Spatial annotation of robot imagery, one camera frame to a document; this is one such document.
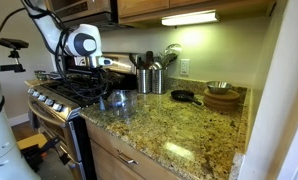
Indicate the grey food processor blade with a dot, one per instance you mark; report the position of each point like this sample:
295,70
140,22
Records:
101,104

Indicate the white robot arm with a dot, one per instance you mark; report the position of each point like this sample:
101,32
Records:
83,41

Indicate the clear plastic processor bowl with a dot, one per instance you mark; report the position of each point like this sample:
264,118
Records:
123,102

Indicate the right steel utensil holder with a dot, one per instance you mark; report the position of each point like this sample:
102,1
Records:
158,78

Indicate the steel utensil holder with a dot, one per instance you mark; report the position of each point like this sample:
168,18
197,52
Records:
144,81
158,78

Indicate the left steel utensil holder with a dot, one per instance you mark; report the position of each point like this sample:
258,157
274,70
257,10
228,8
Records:
144,81

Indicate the small black cast-iron skillet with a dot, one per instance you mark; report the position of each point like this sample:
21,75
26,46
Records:
184,96

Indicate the small steel bowl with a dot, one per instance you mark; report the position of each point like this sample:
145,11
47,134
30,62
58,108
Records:
219,87

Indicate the stacked wooden boards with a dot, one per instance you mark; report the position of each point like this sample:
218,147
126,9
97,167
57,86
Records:
228,101

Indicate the wooden lower cabinet drawers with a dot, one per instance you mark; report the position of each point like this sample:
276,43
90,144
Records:
115,160

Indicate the wooden upper cabinets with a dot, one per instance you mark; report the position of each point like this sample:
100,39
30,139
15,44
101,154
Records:
148,13

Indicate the steel over-range microwave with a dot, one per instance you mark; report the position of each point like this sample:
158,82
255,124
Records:
101,13

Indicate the under-cabinet light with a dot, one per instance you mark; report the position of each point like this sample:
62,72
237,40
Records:
191,18

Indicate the stainless steel gas stove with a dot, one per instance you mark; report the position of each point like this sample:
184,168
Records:
55,106

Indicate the yellow black tool case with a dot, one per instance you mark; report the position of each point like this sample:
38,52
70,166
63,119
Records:
34,149

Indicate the white wall outlet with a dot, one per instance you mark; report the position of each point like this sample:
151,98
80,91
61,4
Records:
184,66

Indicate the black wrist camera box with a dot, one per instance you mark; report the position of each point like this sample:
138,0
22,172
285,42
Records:
78,65

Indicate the black camera on stand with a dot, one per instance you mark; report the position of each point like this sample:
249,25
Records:
15,46

